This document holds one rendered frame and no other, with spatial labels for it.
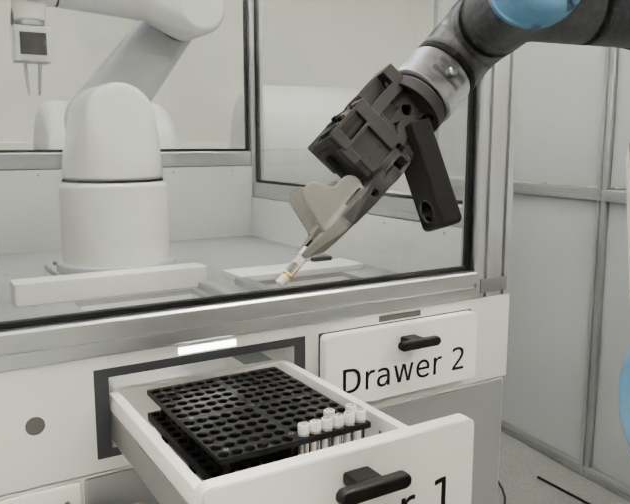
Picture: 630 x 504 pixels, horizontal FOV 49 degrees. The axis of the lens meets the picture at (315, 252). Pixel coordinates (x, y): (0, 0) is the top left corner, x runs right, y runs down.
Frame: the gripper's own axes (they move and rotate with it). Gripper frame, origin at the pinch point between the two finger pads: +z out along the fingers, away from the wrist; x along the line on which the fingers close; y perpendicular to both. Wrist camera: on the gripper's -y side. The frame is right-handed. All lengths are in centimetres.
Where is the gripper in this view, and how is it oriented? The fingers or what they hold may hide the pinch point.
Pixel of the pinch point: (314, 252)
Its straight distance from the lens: 69.7
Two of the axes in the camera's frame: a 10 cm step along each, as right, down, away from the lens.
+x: 3.3, -0.5, -9.4
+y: -7.1, -6.7, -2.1
